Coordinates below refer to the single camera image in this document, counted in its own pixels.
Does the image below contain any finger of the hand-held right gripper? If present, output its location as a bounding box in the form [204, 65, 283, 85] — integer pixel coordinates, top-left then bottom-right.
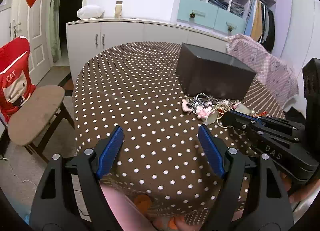
[229, 110, 306, 134]
[221, 112, 300, 145]

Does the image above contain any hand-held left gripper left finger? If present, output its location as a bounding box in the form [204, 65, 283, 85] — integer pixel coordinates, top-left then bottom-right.
[29, 125, 125, 231]

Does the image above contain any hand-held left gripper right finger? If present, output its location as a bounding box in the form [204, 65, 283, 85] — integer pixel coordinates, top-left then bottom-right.
[198, 124, 294, 231]

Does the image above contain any pile of jewelry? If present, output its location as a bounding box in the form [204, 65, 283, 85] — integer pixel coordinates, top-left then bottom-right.
[181, 93, 269, 134]

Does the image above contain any dark grey box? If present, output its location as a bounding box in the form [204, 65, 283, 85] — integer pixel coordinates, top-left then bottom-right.
[176, 43, 257, 100]

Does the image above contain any person's right hand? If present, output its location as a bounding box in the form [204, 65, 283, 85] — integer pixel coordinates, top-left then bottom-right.
[280, 172, 319, 203]

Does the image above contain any brown polka dot tablecloth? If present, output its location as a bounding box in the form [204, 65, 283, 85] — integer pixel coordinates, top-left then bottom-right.
[72, 41, 287, 221]

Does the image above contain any pink checkered cloth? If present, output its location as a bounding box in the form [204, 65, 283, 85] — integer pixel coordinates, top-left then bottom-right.
[226, 34, 299, 108]

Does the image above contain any wooden chair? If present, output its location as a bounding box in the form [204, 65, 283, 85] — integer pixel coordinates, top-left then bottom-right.
[7, 85, 75, 164]

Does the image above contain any row of hanging clothes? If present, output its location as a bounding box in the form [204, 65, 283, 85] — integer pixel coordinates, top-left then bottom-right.
[244, 0, 275, 52]

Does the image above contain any folded jeans stack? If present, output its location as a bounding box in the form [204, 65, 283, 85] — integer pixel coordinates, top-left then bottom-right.
[229, 3, 245, 17]
[208, 0, 228, 10]

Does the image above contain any white and lilac wardrobe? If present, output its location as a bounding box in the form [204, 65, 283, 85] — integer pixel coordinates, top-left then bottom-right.
[197, 0, 293, 58]

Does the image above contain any light blue drawer unit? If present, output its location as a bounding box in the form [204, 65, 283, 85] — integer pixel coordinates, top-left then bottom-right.
[171, 0, 247, 34]

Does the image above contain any white sideboard cabinet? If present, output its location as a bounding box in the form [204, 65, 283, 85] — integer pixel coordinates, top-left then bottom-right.
[66, 18, 229, 82]

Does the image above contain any white door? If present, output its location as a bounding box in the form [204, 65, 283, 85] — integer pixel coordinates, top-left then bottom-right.
[0, 0, 54, 84]

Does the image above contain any white plastic bag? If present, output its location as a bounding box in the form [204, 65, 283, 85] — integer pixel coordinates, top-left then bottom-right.
[77, 5, 105, 19]

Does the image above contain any green curtain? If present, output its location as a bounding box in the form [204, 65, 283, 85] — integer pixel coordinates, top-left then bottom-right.
[47, 0, 88, 59]

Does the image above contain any metal door handle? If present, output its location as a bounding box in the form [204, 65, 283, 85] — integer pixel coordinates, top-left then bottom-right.
[10, 23, 22, 38]

